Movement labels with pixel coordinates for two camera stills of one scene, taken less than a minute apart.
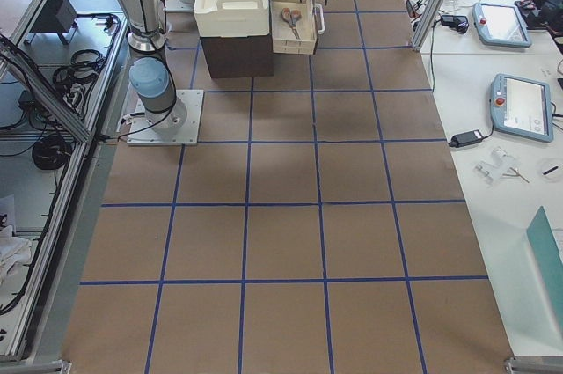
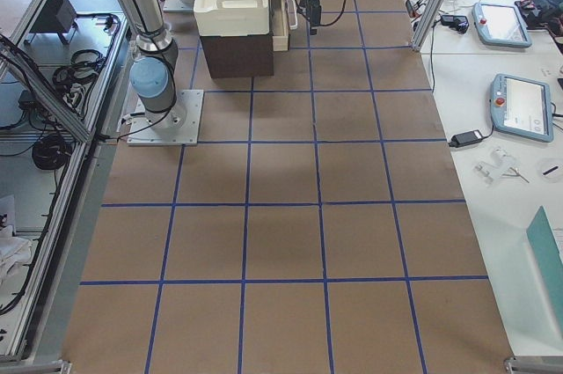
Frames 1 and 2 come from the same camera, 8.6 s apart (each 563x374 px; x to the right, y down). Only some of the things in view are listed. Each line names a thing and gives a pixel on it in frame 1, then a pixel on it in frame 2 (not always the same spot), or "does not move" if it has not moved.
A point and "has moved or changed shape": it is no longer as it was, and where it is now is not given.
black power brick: x=465 y=138 does not move
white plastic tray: x=230 y=4 does not move
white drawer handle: x=320 y=9 has moved or changed shape
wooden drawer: x=293 y=17 has moved or changed shape
